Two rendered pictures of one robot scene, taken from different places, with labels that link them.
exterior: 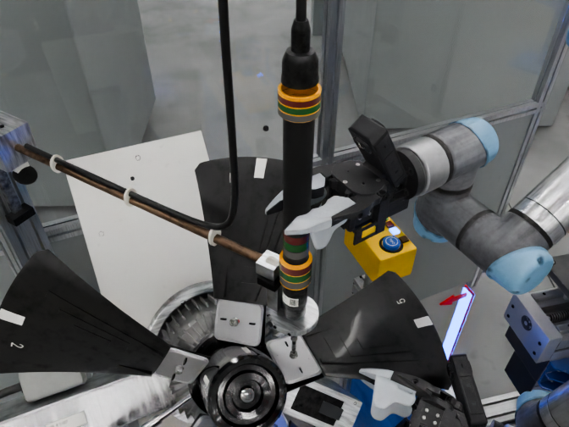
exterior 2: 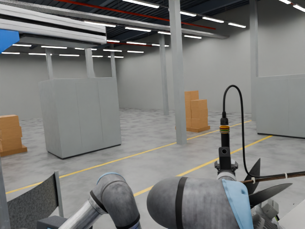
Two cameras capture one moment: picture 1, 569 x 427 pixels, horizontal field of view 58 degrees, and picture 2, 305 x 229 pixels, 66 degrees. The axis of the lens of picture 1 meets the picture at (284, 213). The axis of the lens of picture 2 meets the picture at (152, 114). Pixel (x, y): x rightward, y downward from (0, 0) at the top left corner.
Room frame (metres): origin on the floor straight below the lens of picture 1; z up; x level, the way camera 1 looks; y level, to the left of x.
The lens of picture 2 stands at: (1.07, -0.93, 1.86)
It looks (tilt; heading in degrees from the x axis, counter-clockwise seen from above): 7 degrees down; 141
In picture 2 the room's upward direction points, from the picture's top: 4 degrees counter-clockwise
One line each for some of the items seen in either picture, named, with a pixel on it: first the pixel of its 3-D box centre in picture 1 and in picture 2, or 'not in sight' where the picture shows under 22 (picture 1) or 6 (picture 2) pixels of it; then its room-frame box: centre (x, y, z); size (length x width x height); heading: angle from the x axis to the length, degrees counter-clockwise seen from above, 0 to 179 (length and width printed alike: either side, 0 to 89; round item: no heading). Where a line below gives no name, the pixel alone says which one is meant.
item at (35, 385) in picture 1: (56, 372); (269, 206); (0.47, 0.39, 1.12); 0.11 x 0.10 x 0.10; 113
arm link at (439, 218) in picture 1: (448, 209); not in sight; (0.60, -0.26, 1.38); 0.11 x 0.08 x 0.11; 30
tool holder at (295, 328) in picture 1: (289, 291); not in sight; (0.46, -0.01, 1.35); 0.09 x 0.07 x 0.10; 58
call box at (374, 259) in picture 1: (378, 246); not in sight; (0.87, -0.23, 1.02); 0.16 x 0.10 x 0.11; 23
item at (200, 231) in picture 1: (128, 198); (286, 176); (0.62, 0.25, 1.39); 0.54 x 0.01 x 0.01; 58
